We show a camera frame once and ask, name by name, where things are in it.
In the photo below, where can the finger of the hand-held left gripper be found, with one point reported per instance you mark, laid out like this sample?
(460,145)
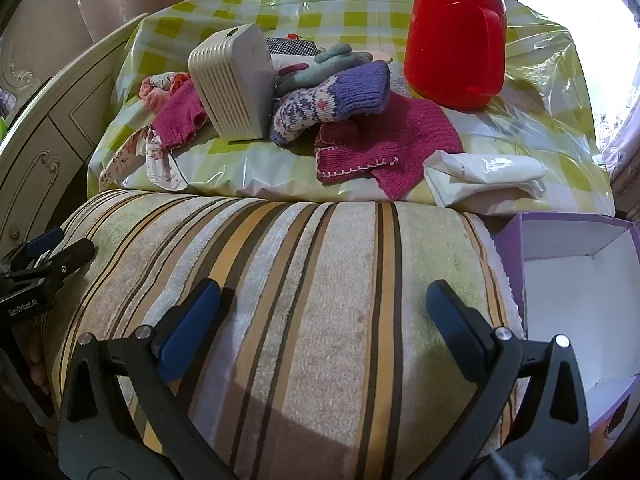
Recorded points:
(67,260)
(42,245)

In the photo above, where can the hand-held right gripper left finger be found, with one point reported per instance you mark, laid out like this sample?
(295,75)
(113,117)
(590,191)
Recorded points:
(192,325)

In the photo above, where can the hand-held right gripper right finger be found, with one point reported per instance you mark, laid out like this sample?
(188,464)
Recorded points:
(452,320)

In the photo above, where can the purple cardboard box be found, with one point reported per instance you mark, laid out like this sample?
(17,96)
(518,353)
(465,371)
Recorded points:
(575,300)

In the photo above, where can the small magenta knitted cloth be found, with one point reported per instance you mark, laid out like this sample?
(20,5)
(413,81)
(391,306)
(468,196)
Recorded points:
(177,122)

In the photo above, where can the large magenta knitted cloth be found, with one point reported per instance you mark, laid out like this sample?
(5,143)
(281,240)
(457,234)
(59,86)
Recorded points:
(400,140)

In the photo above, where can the houndstooth cloth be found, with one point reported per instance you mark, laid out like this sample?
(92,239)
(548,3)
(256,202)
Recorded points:
(292,47)

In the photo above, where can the person's left hand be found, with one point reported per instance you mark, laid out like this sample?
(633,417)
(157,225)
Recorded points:
(39,360)

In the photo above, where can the cream carved cabinet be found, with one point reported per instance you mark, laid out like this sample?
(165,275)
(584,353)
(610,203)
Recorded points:
(50,150)

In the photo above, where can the striped towel cushion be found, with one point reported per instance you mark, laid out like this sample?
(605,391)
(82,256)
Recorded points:
(310,310)

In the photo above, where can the white floral cloth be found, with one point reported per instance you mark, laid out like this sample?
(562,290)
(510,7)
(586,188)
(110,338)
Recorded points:
(155,160)

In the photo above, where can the white plastic packet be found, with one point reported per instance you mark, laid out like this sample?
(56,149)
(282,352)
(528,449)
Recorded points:
(480,175)

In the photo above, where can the embroidered curtain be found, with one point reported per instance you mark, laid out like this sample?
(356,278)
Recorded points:
(622,160)

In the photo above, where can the white ribbed appliance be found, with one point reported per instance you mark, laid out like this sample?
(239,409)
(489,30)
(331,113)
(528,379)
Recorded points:
(230,90)

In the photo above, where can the beige curtain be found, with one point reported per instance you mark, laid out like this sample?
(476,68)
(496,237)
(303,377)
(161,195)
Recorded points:
(100,0)

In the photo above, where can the purple patterned knitted sock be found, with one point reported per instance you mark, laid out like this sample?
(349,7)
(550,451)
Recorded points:
(350,90)

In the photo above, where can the red thermos jug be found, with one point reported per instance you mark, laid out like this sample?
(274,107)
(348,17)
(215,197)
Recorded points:
(450,50)

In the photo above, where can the white flat box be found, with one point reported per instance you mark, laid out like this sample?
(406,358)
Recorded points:
(280,61)

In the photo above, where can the grey pig plush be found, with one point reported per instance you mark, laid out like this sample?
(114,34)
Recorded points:
(325,72)

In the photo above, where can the green checked plastic tablecloth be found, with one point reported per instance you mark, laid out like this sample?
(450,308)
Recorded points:
(350,10)

